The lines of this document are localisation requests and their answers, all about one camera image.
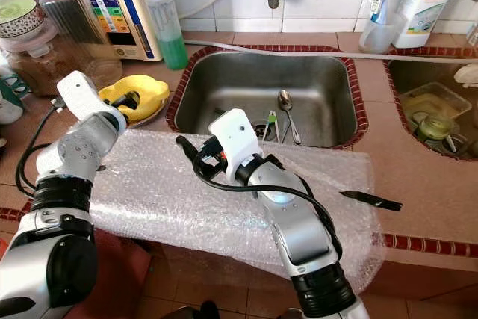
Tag patterned bowl with green lid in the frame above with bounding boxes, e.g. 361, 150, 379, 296
0, 0, 46, 40

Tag cluttered steel sink basin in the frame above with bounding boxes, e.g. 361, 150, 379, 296
388, 59, 478, 157

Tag green dish soap bottle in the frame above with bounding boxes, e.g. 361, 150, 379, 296
146, 0, 190, 71

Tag large steel sink basin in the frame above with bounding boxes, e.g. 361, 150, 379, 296
173, 52, 361, 148

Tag clear rectangular plastic container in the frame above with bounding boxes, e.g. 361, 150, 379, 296
400, 82, 473, 122

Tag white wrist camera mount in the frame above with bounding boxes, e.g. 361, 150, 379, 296
209, 108, 258, 184
58, 71, 120, 122

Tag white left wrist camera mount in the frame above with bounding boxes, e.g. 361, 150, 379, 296
58, 71, 120, 122

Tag white sink plug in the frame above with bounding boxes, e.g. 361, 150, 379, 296
454, 64, 478, 88

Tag white detergent bottle orange cap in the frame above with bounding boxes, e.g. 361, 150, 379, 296
392, 0, 468, 49

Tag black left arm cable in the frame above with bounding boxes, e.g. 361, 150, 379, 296
15, 99, 66, 199

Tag cream and blue water ioniser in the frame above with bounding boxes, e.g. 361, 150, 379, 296
71, 0, 164, 62

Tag clear plastic cup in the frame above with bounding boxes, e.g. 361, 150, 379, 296
360, 11, 406, 55

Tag clear jar with orange lid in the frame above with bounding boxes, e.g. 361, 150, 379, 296
28, 0, 113, 73

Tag small clear glass cup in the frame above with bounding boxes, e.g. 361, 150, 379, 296
90, 46, 126, 88

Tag clear bubble wrap sheet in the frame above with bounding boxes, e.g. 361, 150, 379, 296
91, 128, 382, 294

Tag green-topped white tongs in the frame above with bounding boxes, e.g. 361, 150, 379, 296
264, 110, 281, 143

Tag white mug with green print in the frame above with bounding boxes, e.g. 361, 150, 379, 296
0, 72, 25, 126

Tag yellow plastic bowl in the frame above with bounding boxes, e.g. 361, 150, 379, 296
99, 75, 171, 124

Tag black left robot foot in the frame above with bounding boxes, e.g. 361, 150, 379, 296
164, 303, 217, 319

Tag dark red container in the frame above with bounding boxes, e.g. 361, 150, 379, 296
93, 229, 154, 319

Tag clear jar of brown powder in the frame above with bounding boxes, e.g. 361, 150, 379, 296
4, 31, 90, 96

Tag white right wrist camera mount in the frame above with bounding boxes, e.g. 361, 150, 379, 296
209, 108, 258, 184

